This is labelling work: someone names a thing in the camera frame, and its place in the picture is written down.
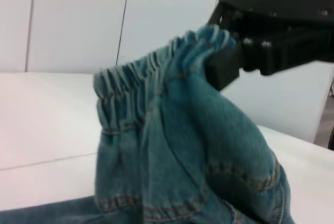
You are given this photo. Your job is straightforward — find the blue denim shorts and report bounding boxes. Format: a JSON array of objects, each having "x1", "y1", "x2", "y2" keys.
[{"x1": 0, "y1": 22, "x2": 290, "y2": 224}]

